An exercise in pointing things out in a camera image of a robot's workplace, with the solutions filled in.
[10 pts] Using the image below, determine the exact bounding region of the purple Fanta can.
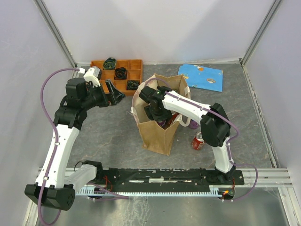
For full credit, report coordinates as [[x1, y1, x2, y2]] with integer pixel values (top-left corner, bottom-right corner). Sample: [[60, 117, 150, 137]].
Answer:
[[157, 120, 167, 129]]

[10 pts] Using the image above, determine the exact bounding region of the light blue cable duct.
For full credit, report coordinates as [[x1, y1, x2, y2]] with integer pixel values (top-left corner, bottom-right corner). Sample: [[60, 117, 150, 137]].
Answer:
[[75, 185, 233, 196]]

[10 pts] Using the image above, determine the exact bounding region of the left aluminium frame post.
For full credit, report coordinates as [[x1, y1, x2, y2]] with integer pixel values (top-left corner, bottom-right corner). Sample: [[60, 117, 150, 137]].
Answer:
[[33, 0, 77, 67]]

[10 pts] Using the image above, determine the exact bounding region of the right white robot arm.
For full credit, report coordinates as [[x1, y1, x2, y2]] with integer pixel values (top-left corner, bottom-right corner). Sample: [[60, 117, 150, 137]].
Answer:
[[139, 86, 235, 184]]

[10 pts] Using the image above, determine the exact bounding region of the purple cable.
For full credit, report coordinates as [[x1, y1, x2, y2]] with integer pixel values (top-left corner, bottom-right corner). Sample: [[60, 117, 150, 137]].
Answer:
[[141, 78, 259, 201], [37, 67, 130, 225]]

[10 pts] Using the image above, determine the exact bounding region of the red cola can front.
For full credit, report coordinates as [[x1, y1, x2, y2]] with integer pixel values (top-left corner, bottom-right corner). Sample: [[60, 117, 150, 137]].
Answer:
[[191, 132, 205, 150]]

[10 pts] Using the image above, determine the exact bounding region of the brown canvas tote bag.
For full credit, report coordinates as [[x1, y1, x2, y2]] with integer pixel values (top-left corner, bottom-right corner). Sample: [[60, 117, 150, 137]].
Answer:
[[131, 74, 191, 156]]

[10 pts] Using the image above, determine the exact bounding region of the blue patterned cloth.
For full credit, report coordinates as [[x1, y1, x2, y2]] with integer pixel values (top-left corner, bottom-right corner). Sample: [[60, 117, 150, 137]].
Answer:
[[178, 64, 223, 92]]

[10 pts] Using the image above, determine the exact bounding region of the orange compartment tray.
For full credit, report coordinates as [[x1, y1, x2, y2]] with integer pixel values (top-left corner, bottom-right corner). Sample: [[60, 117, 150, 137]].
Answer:
[[90, 58, 143, 96]]

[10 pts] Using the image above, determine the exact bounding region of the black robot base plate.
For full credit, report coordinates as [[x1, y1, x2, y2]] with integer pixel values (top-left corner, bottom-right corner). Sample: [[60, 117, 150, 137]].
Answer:
[[92, 168, 245, 193]]

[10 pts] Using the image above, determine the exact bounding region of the black rolled sock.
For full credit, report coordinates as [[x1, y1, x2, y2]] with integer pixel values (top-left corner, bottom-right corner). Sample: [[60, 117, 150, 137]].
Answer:
[[114, 67, 127, 80], [127, 80, 140, 91], [103, 57, 117, 70]]

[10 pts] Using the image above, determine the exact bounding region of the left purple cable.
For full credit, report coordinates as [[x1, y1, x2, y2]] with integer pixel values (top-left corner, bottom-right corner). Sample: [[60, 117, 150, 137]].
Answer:
[[37, 67, 130, 225]]

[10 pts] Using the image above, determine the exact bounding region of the black rolled sock middle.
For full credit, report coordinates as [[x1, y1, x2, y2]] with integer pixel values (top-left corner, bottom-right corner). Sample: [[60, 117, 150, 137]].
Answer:
[[114, 67, 127, 80]]

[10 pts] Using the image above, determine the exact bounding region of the purple soda can left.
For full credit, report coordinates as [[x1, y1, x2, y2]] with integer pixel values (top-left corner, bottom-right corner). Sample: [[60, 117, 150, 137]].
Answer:
[[188, 119, 200, 129]]

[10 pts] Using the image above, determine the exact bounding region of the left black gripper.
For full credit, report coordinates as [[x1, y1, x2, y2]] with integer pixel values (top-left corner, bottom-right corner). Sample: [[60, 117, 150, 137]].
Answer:
[[81, 79, 126, 110]]

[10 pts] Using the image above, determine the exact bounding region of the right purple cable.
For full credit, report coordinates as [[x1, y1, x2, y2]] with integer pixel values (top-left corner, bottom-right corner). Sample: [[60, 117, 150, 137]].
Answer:
[[141, 78, 259, 201]]

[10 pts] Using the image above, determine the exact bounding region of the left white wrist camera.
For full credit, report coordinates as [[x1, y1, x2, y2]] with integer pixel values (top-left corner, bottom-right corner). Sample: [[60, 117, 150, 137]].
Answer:
[[79, 66, 101, 87]]

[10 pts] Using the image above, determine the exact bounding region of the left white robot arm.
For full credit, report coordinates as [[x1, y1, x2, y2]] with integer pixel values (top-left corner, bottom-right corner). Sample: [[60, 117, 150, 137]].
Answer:
[[24, 78, 125, 211]]

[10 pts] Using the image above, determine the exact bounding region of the right aluminium frame post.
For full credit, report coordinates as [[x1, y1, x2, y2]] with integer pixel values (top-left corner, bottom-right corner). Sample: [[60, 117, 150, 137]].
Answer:
[[240, 0, 282, 67]]

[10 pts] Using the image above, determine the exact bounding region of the black rolled sock top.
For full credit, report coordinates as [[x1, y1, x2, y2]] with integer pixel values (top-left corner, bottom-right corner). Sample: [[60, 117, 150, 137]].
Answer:
[[103, 57, 117, 70]]

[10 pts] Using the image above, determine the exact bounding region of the aluminium frame post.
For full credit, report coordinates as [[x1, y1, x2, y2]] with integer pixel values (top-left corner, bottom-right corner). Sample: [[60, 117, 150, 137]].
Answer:
[[33, 0, 77, 67], [240, 0, 282, 67]]

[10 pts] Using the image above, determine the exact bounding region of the black rolled sock right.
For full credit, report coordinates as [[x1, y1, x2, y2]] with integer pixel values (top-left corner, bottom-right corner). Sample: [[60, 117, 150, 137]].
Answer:
[[127, 80, 140, 91]]

